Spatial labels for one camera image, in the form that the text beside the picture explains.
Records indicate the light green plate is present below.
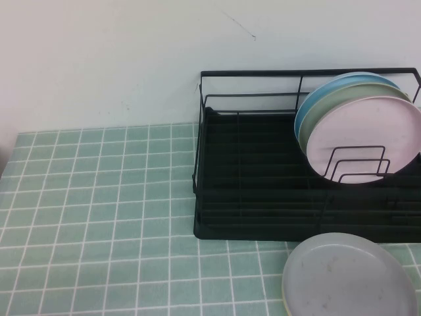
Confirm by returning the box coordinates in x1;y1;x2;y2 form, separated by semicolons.
298;82;412;149

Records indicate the pink plate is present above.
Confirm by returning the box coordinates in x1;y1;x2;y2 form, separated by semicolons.
305;95;421;181

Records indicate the grey plate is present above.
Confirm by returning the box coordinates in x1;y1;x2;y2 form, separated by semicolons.
282;232;418;316

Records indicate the green checked tablecloth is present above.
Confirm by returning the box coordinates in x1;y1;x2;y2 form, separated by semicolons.
0;122;421;316

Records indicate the black plastic drip tray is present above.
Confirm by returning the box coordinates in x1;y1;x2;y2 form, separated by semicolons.
193;107;421;244

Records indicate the black wire dish rack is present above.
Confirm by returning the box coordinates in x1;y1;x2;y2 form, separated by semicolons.
190;67;421;231

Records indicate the blue plate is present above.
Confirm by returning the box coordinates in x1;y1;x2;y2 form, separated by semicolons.
293;71;401;142

